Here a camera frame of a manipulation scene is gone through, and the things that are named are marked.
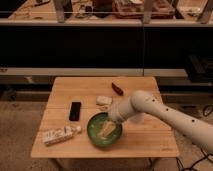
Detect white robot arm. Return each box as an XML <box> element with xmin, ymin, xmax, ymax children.
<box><xmin>98</xmin><ymin>90</ymin><xmax>213</xmax><ymax>155</ymax></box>

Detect green bowl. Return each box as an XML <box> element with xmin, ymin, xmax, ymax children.
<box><xmin>87</xmin><ymin>112</ymin><xmax>122</xmax><ymax>147</ymax></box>

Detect white sponge block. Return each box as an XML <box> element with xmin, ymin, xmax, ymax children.
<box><xmin>96</xmin><ymin>96</ymin><xmax>113</xmax><ymax>106</ymax></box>

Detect black smartphone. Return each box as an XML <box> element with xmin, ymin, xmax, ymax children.
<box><xmin>69</xmin><ymin>102</ymin><xmax>81</xmax><ymax>121</ymax></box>

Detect red chili pepper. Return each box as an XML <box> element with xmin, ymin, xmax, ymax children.
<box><xmin>111</xmin><ymin>83</ymin><xmax>124</xmax><ymax>96</ymax></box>

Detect wooden table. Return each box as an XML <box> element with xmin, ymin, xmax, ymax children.
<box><xmin>31</xmin><ymin>77</ymin><xmax>179</xmax><ymax>159</ymax></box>

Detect black box on right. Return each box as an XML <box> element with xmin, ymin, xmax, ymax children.
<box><xmin>185</xmin><ymin>55</ymin><xmax>213</xmax><ymax>83</ymax></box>

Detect long shelf with clutter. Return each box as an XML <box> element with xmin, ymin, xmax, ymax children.
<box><xmin>0</xmin><ymin>0</ymin><xmax>213</xmax><ymax>27</ymax></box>

